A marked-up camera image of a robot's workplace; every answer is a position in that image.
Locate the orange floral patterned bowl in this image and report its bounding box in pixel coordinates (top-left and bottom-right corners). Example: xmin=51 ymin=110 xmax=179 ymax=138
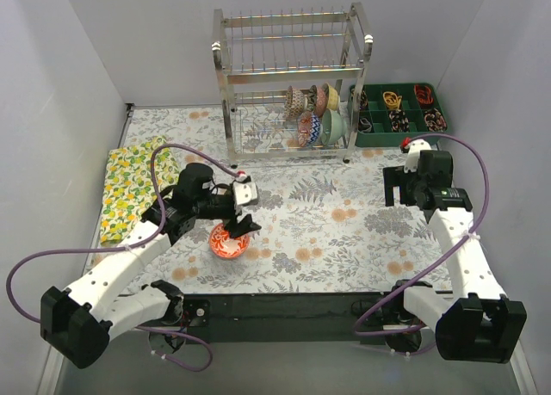
xmin=208 ymin=223 xmax=251 ymax=260

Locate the mint green bowl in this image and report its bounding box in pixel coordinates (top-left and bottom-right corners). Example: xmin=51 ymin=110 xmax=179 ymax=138
xmin=320 ymin=109 xmax=348 ymax=147

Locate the yellow and teal patterned bowl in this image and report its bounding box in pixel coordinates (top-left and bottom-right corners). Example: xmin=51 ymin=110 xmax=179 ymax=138
xmin=322 ymin=83 xmax=339 ymax=111

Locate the orange geometric patterned bowl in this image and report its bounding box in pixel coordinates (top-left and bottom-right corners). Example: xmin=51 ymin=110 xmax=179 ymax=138
xmin=298 ymin=111 xmax=322 ymax=148

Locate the black leaf patterned bowl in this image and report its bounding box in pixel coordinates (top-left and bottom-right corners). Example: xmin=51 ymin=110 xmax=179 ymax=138
xmin=306 ymin=85 xmax=327 ymax=117

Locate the small purple patterned bowl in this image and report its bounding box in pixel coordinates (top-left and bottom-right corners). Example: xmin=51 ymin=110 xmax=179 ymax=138
xmin=284 ymin=86 xmax=306 ymax=120

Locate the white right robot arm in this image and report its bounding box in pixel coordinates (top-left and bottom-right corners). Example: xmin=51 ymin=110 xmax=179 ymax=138
xmin=383 ymin=140 xmax=527 ymax=363

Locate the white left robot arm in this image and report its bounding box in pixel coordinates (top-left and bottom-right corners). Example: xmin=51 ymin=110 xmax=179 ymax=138
xmin=40 ymin=163 xmax=260 ymax=368

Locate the stainless steel dish rack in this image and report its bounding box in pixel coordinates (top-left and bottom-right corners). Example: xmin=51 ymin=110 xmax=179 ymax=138
xmin=211 ymin=2 xmax=374 ymax=168

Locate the lemon print cloth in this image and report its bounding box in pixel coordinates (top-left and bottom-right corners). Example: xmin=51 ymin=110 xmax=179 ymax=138
xmin=100 ymin=136 xmax=167 ymax=247

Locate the green compartment organizer tray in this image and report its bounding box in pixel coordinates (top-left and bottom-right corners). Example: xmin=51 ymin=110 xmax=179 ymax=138
xmin=356 ymin=83 xmax=449 ymax=148

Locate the floral patterned table mat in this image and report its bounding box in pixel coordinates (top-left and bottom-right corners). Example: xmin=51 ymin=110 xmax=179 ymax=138
xmin=121 ymin=107 xmax=441 ymax=293

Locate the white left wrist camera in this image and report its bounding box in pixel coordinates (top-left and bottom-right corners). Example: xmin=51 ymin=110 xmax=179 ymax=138
xmin=231 ymin=171 xmax=259 ymax=207

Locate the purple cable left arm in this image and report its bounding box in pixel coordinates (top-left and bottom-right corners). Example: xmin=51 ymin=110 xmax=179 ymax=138
xmin=5 ymin=143 xmax=245 ymax=373

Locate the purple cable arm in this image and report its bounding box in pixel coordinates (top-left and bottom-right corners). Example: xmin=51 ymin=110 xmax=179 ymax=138
xmin=353 ymin=133 xmax=491 ymax=357
xmin=5 ymin=143 xmax=245 ymax=373

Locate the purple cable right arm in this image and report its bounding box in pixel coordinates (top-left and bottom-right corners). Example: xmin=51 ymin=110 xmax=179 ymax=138
xmin=353 ymin=133 xmax=491 ymax=357

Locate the aluminium front rail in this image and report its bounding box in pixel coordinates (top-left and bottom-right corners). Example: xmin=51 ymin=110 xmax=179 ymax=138
xmin=53 ymin=293 xmax=517 ymax=332

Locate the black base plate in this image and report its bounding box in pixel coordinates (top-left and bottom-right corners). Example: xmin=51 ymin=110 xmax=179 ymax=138
xmin=170 ymin=292 xmax=425 ymax=352

